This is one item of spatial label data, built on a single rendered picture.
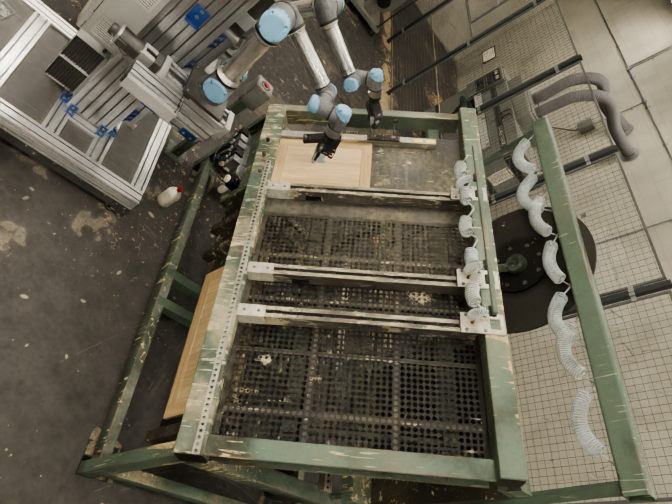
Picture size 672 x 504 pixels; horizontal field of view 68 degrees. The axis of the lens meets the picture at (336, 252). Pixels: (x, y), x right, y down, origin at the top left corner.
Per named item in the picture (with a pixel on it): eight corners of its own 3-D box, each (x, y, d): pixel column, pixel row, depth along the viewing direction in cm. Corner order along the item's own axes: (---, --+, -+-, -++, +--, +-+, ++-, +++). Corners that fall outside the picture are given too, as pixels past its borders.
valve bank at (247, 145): (220, 132, 315) (246, 114, 302) (237, 147, 323) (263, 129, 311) (200, 188, 285) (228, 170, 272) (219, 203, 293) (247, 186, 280)
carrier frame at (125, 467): (195, 161, 370) (273, 106, 326) (315, 256, 450) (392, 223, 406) (74, 474, 236) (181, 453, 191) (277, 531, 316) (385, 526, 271)
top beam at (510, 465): (456, 119, 323) (459, 106, 315) (472, 120, 322) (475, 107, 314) (493, 485, 187) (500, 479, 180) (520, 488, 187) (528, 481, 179)
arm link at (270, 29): (228, 97, 238) (302, 17, 205) (216, 111, 227) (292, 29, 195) (208, 78, 233) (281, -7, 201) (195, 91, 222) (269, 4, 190)
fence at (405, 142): (282, 135, 313) (281, 130, 309) (434, 144, 308) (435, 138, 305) (281, 140, 310) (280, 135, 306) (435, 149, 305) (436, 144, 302)
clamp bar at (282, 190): (270, 187, 284) (265, 155, 265) (481, 201, 278) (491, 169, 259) (267, 200, 278) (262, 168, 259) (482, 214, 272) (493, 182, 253)
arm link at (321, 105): (310, 101, 230) (331, 112, 231) (303, 112, 222) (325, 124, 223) (317, 86, 224) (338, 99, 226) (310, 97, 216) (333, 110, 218)
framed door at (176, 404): (208, 276, 310) (206, 274, 309) (271, 246, 280) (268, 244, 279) (166, 420, 255) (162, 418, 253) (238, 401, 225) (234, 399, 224)
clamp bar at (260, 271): (251, 266, 250) (245, 236, 231) (491, 283, 244) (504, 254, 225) (247, 283, 243) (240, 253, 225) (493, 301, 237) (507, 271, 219)
